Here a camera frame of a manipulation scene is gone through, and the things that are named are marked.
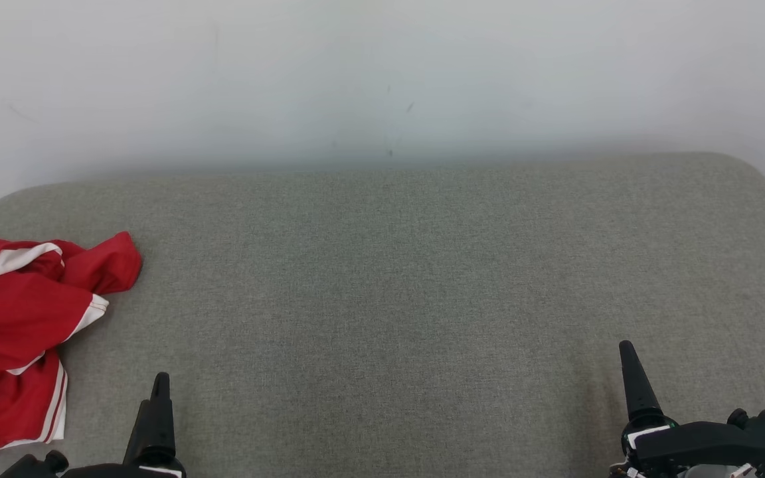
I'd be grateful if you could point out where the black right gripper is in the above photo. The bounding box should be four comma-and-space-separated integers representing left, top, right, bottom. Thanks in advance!
611, 341, 765, 478

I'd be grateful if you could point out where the red white basketball jersey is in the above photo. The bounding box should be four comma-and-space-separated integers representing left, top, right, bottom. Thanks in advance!
0, 231, 143, 468

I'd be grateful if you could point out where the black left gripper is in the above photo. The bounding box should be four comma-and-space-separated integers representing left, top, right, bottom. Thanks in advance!
64, 372, 188, 478

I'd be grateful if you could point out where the grey fabric sofa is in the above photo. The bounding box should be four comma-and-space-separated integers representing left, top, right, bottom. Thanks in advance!
0, 151, 765, 478

